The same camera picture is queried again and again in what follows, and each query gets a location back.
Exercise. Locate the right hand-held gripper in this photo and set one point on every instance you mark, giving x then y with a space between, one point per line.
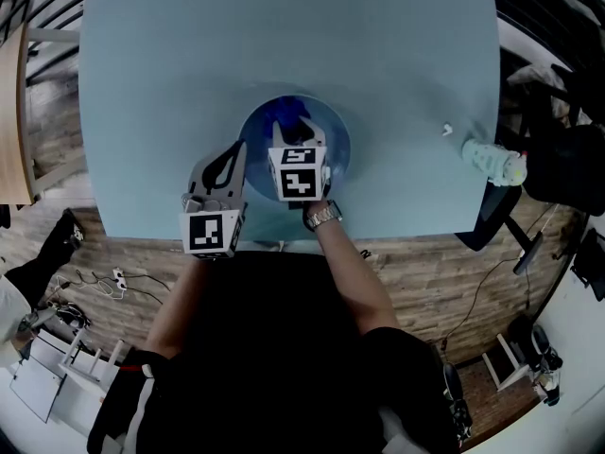
298 178

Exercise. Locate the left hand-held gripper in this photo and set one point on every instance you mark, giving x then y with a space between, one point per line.
205 234

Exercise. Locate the blue cloth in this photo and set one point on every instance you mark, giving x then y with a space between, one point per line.
286 111

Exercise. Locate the big translucent blue plate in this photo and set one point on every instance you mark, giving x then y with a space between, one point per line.
338 144

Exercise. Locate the person's left forearm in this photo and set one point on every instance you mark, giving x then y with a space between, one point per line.
179 301

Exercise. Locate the silver wristwatch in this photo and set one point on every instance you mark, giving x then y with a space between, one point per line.
323 215

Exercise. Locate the white power strip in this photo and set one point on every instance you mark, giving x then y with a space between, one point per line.
120 282

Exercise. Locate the small white earbud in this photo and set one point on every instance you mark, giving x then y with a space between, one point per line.
446 130

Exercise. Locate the person's black shirt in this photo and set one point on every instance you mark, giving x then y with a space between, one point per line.
264 348

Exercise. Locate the wooden desk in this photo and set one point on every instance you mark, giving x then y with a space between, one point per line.
12 135

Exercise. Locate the white stool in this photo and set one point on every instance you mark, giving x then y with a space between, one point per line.
85 378

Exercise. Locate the black office chair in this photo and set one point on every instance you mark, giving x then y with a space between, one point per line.
567 168

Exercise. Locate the white board panel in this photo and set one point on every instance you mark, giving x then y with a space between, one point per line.
35 386

